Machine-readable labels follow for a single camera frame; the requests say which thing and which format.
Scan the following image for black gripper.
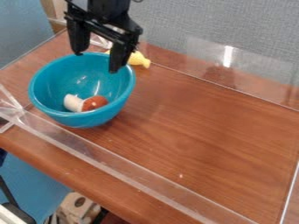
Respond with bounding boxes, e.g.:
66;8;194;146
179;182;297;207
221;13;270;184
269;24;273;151
65;0;143;74

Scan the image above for white brown toy mushroom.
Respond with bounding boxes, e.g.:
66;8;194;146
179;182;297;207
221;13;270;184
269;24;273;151
63;94;109;112

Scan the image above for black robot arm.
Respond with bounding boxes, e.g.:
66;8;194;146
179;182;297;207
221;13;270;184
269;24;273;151
65;0;143;73

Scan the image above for blue bowl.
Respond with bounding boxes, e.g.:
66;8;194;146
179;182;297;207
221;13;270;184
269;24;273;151
29;52;137;128

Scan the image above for yellow toy banana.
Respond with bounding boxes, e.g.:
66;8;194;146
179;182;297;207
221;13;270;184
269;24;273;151
105;48;153;69

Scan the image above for clear acrylic front barrier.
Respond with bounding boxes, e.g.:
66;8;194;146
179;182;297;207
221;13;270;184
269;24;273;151
0;110;257;224

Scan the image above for clear acrylic barrier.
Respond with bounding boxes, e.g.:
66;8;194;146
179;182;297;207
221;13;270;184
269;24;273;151
0;110;257;224
138;31;299;111

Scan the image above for clear acrylic back barrier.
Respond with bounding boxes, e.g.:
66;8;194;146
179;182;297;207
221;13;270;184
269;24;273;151
138;31;299;111

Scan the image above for white block under table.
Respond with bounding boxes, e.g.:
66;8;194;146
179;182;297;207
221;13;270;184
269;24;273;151
57;192;102;224

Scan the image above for clear acrylic corner bracket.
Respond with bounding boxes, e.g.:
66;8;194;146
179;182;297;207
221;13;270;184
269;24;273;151
90;34;113;50

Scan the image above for clear acrylic left bracket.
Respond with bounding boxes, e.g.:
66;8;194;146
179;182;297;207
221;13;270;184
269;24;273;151
0;84;25;134

